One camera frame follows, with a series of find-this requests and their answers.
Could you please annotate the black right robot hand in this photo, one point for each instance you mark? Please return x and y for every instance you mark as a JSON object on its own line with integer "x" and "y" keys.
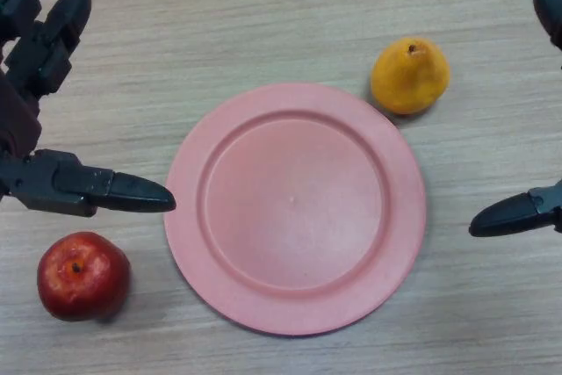
{"x": 513, "y": 214}

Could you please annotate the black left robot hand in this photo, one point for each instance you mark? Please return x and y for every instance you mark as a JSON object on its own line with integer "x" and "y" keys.
{"x": 39, "y": 182}

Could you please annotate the red apple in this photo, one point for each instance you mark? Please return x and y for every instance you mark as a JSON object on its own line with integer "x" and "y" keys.
{"x": 83, "y": 278}

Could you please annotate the pink round plate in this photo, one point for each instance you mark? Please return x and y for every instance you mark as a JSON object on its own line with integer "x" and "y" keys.
{"x": 294, "y": 208}

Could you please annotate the yellow pear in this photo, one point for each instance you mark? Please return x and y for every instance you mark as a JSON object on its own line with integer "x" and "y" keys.
{"x": 408, "y": 78}

